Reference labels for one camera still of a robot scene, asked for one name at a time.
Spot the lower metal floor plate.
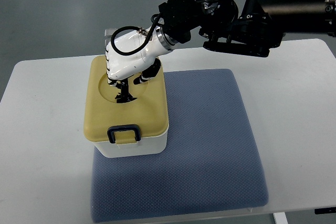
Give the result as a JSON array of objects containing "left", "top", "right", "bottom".
[{"left": 104, "top": 38, "right": 110, "bottom": 48}]

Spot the upper metal floor plate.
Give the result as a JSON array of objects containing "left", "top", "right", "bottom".
[{"left": 104, "top": 28, "right": 117, "bottom": 37}]

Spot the white storage box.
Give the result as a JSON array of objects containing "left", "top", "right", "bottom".
[{"left": 94, "top": 130, "right": 168, "bottom": 158}]

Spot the white table leg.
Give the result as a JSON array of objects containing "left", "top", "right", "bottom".
[{"left": 273, "top": 212, "right": 289, "bottom": 224}]

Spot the blue grey cushion mat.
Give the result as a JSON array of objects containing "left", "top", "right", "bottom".
[{"left": 91, "top": 69, "right": 268, "bottom": 222}]

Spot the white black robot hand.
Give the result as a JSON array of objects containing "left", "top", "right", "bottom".
[{"left": 106, "top": 26, "right": 177, "bottom": 88}]

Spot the yellow box lid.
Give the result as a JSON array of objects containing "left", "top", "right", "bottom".
[{"left": 83, "top": 56, "right": 169, "bottom": 143}]

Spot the metal floor plate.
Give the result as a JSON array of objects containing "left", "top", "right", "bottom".
[
  {"left": 104, "top": 28, "right": 117, "bottom": 37},
  {"left": 104, "top": 38, "right": 110, "bottom": 48}
]

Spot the black table bracket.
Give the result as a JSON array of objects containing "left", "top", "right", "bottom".
[{"left": 314, "top": 207, "right": 336, "bottom": 215}]

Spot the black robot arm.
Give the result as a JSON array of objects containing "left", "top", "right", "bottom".
[{"left": 151, "top": 0, "right": 335, "bottom": 57}]

